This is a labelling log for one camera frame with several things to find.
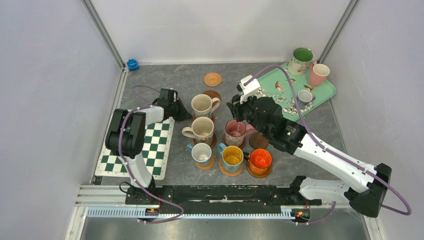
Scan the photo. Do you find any dark walnut wooden coaster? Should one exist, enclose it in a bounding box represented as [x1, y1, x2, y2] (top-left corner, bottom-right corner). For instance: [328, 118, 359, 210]
[249, 132, 269, 149]

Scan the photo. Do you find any yellow inside mug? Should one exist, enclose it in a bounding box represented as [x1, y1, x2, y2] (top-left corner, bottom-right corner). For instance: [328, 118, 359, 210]
[218, 143, 244, 173]

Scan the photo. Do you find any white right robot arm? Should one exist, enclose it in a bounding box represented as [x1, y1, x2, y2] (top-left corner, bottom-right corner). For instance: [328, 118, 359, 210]
[226, 95, 392, 218]

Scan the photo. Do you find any orange mug black handle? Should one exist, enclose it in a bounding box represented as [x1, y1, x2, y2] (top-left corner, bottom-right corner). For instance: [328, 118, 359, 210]
[243, 148, 273, 175]

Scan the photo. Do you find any brown ridged wooden coaster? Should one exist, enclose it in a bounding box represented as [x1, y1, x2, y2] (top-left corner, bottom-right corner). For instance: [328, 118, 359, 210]
[246, 162, 272, 179]

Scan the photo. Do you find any blue patterned mug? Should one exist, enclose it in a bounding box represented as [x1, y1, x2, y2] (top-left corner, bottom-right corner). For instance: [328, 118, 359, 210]
[186, 143, 212, 163]

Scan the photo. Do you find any large cream mug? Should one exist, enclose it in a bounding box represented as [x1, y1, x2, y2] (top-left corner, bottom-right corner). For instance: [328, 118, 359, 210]
[191, 94, 221, 119]

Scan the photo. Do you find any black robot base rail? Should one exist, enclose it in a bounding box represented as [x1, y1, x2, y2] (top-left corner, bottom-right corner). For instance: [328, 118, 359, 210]
[125, 185, 322, 215]

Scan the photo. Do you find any small white blue mug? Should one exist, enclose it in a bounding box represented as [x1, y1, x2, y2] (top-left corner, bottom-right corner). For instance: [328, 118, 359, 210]
[296, 90, 316, 109]

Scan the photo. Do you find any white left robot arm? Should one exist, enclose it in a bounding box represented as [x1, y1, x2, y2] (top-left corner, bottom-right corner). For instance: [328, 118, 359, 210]
[104, 88, 192, 204]

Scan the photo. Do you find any mint green floral tray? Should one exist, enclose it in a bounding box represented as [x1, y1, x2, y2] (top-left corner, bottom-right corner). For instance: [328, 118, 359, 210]
[255, 62, 337, 123]

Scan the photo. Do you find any light cork coaster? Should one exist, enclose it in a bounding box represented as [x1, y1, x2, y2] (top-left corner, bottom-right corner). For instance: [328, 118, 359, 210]
[203, 72, 223, 87]

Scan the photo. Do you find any blue toy block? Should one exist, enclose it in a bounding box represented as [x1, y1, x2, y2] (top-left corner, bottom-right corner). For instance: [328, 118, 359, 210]
[126, 59, 139, 71]

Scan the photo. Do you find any pink white mug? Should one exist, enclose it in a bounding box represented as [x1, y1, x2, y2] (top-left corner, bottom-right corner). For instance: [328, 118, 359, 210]
[308, 62, 331, 87]

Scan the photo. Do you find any white floral mug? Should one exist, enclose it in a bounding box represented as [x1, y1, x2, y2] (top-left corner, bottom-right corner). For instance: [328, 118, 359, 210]
[181, 117, 215, 145]

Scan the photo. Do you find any woven rattan coaster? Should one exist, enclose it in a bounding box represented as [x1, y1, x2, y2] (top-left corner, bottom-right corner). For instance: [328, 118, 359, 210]
[219, 158, 244, 177]

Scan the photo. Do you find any pink patterned mug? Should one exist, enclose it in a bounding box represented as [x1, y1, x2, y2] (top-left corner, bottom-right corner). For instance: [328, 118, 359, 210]
[224, 119, 256, 147]

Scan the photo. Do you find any brown wooden saucer coaster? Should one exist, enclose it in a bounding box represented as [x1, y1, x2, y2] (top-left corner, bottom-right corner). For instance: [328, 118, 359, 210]
[222, 135, 247, 149]
[193, 133, 217, 148]
[203, 90, 222, 100]
[192, 113, 216, 122]

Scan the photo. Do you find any light orange wooden coaster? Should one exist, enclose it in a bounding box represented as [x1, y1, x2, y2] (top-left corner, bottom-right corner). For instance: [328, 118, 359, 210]
[195, 156, 215, 170]

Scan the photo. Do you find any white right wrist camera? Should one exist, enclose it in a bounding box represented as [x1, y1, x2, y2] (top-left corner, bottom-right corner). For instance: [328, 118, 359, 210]
[236, 75, 261, 104]

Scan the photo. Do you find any green inside mug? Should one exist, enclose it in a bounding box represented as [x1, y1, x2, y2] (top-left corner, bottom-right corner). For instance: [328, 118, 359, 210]
[287, 47, 313, 76]

